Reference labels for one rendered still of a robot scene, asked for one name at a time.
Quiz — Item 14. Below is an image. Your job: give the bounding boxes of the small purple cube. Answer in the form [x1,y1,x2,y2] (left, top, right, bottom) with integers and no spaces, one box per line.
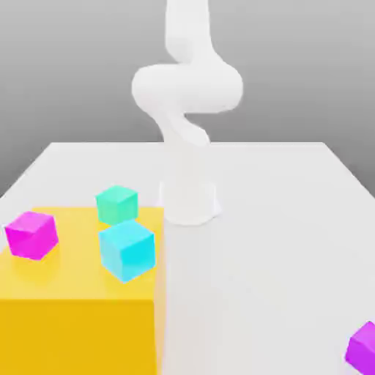
[344,320,375,375]

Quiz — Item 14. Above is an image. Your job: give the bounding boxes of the small green cube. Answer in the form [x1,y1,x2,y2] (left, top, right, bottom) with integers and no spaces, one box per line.
[94,185,139,226]

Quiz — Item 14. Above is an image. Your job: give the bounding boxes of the large yellow box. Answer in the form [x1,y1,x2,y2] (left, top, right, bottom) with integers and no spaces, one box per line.
[0,207,166,375]

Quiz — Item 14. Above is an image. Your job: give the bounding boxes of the small cyan cube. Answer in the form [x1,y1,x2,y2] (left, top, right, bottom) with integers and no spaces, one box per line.
[97,219,157,284]

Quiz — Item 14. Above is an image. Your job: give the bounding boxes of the small magenta cube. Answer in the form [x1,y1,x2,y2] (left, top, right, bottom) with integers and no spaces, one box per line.
[4,210,59,261]

